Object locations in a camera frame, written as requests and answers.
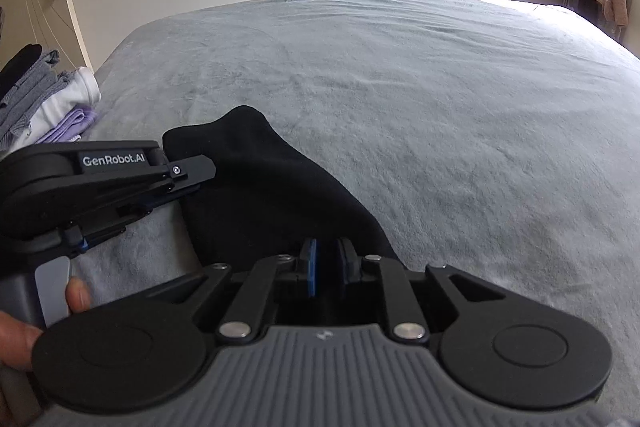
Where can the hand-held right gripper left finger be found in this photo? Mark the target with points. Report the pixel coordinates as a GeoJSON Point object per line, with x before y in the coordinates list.
{"type": "Point", "coordinates": [311, 268]}

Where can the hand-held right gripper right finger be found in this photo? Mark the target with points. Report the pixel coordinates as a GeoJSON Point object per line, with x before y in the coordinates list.
{"type": "Point", "coordinates": [345, 264]}

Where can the white folded garment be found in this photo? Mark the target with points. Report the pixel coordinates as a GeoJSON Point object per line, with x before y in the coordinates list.
{"type": "Point", "coordinates": [65, 99]}

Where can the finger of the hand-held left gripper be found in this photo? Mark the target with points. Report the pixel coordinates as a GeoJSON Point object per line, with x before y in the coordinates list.
{"type": "Point", "coordinates": [192, 171]}

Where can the grey bed sheet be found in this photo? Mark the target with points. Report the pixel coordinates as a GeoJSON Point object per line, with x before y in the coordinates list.
{"type": "Point", "coordinates": [450, 132]}

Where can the grey folded garment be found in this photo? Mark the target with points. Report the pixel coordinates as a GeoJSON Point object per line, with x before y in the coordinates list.
{"type": "Point", "coordinates": [30, 92]}

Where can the cream and black sweatshirt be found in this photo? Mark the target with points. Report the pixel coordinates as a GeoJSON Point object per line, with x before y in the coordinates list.
{"type": "Point", "coordinates": [260, 187]}

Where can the person's left hand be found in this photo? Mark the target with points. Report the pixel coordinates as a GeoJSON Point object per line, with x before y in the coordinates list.
{"type": "Point", "coordinates": [20, 342]}

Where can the purple folded garment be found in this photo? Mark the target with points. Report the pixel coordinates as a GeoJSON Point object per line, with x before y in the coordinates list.
{"type": "Point", "coordinates": [72, 124]}

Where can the black folded garment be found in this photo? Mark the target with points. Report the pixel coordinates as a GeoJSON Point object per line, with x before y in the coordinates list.
{"type": "Point", "coordinates": [17, 62]}

